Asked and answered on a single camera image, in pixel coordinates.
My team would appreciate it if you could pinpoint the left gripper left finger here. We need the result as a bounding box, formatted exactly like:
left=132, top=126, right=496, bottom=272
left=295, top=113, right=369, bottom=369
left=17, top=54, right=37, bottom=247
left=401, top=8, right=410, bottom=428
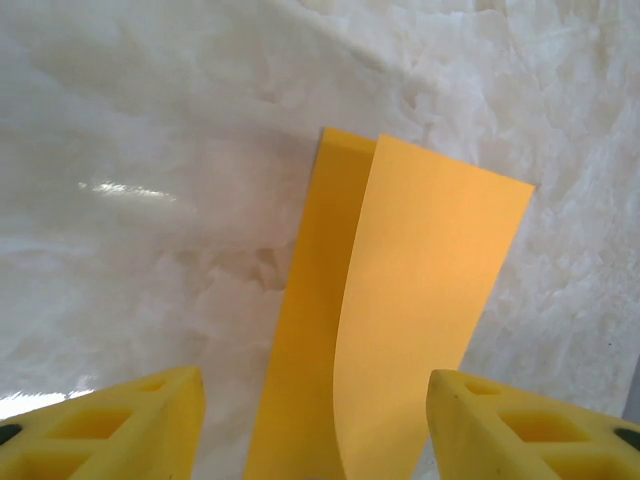
left=0, top=365, right=207, bottom=480

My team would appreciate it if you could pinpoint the orange cloth piece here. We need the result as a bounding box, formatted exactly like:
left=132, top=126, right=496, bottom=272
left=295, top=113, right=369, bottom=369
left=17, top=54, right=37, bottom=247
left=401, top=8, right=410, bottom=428
left=242, top=126, right=536, bottom=480

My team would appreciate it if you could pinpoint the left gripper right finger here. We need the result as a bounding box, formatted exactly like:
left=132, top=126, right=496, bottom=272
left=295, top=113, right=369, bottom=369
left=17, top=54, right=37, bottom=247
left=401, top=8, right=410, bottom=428
left=425, top=368, right=640, bottom=480

